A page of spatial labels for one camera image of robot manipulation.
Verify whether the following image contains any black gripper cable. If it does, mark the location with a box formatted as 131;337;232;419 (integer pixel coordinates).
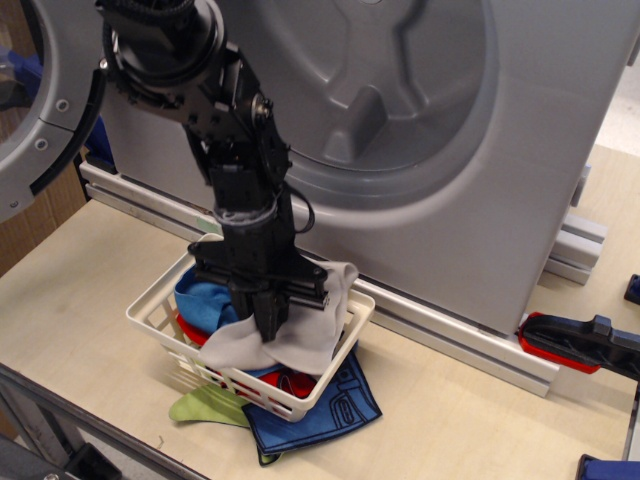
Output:
284;184;317;236

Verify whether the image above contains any red and black clamp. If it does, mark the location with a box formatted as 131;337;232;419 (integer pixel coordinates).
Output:
517;312;639;381

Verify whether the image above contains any blue jeans-print cloth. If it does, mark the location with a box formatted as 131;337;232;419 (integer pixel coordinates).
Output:
243;350;382;456

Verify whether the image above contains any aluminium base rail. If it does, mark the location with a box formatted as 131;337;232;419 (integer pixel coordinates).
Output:
80;163;608;397

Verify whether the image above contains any grey cloth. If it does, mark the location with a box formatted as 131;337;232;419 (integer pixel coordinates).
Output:
197;260;360;377

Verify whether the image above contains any red cloth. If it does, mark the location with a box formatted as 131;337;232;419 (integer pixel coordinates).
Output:
177;315;316;398

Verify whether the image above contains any white plastic laundry basket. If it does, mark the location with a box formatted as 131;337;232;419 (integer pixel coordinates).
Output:
126;254;375;422

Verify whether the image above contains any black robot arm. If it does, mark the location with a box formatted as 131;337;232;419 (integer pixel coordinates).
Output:
95;1;328;342

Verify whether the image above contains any grey toy washing machine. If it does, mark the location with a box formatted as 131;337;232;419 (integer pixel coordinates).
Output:
103;1;639;335

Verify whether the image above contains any blue clamp pad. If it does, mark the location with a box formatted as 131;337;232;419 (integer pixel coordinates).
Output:
575;455;640;480

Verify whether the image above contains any metal table frame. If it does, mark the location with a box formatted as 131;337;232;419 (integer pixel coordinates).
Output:
1;365;204;479

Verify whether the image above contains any light blue cloth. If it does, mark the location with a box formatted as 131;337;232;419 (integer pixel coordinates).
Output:
174;268;282;376

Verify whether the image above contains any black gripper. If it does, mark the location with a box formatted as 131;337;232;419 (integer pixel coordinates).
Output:
188;212;328;343

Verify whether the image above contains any black clamp part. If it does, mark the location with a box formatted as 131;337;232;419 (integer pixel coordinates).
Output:
624;274;640;305

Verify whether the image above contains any blue clamp behind machine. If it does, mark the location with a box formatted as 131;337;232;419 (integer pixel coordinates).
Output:
85;116;117;174

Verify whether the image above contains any green cloth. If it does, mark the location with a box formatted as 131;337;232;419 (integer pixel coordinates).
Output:
168;379;284;467

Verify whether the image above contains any round washing machine door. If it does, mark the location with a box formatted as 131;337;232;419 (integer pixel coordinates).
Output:
1;1;107;221

